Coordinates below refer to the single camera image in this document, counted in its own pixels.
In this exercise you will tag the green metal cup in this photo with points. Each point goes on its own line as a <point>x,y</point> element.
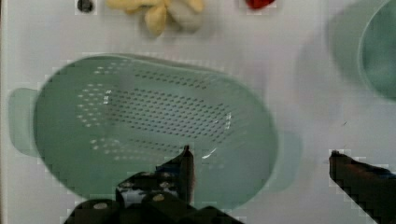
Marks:
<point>362,40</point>

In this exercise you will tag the red toy strawberry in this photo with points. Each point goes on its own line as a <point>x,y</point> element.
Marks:
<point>259,4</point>

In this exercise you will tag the green oval plastic strainer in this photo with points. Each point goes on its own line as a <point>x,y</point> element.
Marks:
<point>101,119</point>

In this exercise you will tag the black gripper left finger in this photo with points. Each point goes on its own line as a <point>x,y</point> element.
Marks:
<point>161,197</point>

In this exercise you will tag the yellow toy banana bunch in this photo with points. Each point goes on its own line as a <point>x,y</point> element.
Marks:
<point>186,13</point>

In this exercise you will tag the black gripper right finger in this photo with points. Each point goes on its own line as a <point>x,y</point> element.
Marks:
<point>372,188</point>

